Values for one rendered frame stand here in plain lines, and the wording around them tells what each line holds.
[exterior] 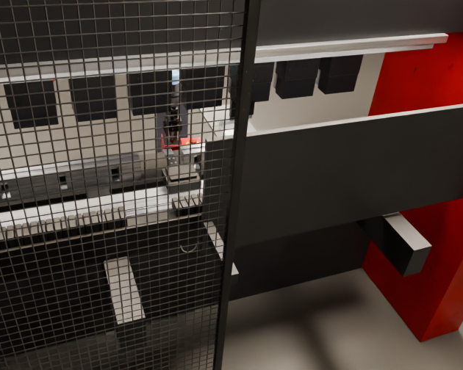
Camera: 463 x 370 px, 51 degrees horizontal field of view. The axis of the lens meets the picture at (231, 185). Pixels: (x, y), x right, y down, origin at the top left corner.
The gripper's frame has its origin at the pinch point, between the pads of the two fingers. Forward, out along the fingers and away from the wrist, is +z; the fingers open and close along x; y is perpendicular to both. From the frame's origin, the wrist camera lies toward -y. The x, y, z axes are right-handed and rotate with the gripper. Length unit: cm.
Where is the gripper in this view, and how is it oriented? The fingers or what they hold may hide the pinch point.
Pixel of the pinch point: (172, 141)
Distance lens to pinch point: 236.8
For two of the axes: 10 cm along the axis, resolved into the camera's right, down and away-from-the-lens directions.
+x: 9.7, -0.8, 2.2
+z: -0.5, 8.4, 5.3
